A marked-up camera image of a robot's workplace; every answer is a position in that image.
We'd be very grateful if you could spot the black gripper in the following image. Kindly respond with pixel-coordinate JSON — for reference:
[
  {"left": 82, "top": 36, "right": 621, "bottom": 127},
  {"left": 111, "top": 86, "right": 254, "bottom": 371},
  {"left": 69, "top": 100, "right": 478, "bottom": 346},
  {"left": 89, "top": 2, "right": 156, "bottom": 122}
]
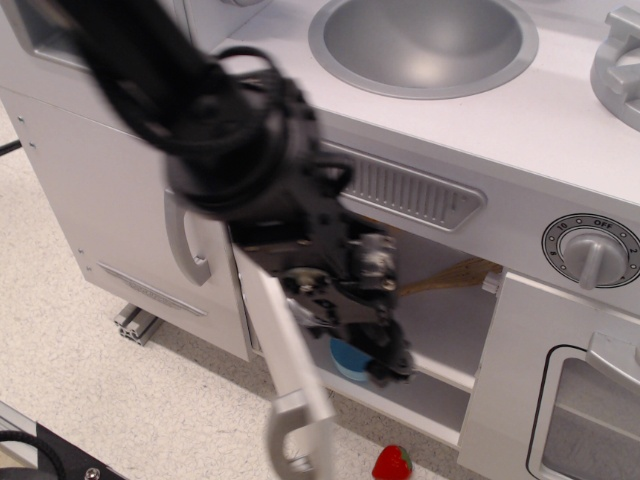
[{"left": 282, "top": 268, "right": 415, "bottom": 388}]

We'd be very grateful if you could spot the white cabinet door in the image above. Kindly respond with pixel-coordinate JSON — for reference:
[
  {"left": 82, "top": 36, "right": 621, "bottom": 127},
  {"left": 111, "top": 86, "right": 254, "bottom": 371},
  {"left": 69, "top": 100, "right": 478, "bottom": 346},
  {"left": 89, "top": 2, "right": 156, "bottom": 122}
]
[{"left": 233, "top": 246, "right": 335, "bottom": 479}]

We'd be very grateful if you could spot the grey cabinet door handle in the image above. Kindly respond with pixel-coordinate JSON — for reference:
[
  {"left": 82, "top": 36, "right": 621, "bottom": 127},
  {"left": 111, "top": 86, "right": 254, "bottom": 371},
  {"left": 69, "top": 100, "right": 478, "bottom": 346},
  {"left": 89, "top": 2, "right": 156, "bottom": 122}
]
[{"left": 266, "top": 390, "right": 316, "bottom": 480}]

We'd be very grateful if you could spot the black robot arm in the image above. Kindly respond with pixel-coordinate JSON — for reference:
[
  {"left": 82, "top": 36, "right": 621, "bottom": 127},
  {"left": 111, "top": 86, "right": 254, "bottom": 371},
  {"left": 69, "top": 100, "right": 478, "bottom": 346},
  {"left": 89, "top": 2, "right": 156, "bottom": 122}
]
[{"left": 40, "top": 1, "right": 414, "bottom": 386}]

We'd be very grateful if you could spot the blue bowl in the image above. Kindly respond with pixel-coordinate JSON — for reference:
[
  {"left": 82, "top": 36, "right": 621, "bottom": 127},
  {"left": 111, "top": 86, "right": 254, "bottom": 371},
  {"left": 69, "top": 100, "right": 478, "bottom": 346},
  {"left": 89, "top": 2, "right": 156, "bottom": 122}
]
[{"left": 329, "top": 338, "right": 372, "bottom": 383}]

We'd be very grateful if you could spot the red toy strawberry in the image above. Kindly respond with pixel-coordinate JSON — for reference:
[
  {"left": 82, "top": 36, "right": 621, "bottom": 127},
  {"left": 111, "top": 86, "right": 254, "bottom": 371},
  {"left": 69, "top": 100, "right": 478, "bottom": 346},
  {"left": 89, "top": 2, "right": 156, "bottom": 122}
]
[{"left": 372, "top": 445, "right": 413, "bottom": 480}]

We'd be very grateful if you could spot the wooden fork spatula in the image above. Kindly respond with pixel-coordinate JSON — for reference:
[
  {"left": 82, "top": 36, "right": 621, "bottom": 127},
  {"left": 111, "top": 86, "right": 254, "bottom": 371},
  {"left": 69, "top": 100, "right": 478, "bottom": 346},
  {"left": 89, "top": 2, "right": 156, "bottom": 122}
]
[{"left": 399, "top": 257, "right": 503, "bottom": 297}]

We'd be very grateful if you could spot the grey vent grille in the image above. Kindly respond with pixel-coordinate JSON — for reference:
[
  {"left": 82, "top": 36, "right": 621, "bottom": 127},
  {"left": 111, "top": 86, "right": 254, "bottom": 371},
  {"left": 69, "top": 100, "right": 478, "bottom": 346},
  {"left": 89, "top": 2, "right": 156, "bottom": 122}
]
[{"left": 323, "top": 142, "right": 487, "bottom": 232}]

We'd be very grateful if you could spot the aluminium extrusion bar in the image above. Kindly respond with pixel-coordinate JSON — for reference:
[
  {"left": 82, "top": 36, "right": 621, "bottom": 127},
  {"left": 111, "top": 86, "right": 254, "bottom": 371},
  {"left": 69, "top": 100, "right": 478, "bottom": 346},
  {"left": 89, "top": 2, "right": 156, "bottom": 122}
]
[{"left": 114, "top": 304, "right": 164, "bottom": 346}]

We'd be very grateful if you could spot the silver fridge emblem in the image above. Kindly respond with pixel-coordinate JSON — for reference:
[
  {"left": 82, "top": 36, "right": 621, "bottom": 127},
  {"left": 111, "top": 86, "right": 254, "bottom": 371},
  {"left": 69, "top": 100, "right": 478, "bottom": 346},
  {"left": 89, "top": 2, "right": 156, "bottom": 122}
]
[{"left": 97, "top": 262, "right": 208, "bottom": 317}]

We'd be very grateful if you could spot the white toy kitchen unit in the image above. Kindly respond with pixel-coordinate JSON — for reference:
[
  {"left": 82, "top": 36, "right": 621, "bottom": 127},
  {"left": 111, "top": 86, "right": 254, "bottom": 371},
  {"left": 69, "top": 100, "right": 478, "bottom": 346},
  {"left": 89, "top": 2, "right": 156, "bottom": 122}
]
[{"left": 1, "top": 1, "right": 639, "bottom": 479}]

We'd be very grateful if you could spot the grey timer knob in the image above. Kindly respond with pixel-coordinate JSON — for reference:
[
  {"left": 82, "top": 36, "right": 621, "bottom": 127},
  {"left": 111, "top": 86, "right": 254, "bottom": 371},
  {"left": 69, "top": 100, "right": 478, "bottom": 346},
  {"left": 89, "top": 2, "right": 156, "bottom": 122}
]
[{"left": 541, "top": 213, "right": 639, "bottom": 290}]

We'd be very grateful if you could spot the silver sink bowl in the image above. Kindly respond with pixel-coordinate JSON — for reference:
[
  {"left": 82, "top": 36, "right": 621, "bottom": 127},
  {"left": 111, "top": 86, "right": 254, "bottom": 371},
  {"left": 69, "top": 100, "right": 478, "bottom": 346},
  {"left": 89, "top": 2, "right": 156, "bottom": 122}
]
[{"left": 308, "top": 1, "right": 539, "bottom": 100}]

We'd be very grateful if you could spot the grey toy faucet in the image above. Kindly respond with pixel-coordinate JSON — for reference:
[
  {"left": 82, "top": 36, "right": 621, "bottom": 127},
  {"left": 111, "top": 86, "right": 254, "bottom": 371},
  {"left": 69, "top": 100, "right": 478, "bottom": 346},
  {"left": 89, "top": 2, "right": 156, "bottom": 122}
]
[{"left": 590, "top": 6, "right": 639, "bottom": 131}]

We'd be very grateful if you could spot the grey fridge door handle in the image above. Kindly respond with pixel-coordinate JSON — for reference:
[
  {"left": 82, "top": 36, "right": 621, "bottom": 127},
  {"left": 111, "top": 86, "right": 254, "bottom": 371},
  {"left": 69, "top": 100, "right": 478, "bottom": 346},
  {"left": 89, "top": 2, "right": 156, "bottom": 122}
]
[{"left": 163, "top": 189, "right": 211, "bottom": 286}]

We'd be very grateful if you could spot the grey oven door handle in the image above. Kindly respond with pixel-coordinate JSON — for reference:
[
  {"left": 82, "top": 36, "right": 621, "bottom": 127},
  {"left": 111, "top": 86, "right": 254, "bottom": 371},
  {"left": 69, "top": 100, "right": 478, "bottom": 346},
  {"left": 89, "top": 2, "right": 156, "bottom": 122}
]
[{"left": 585, "top": 332, "right": 640, "bottom": 395}]

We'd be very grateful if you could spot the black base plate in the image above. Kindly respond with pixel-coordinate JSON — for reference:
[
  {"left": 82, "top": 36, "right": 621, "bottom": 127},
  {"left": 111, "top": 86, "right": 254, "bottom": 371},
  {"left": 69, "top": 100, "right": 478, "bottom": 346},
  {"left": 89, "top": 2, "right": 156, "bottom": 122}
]
[{"left": 36, "top": 423, "right": 125, "bottom": 480}]

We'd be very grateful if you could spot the black braided cable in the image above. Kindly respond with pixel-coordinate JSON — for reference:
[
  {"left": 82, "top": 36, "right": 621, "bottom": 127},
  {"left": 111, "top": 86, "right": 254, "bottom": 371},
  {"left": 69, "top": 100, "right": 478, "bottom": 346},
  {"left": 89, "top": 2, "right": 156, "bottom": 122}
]
[{"left": 0, "top": 429, "right": 51, "bottom": 480}]

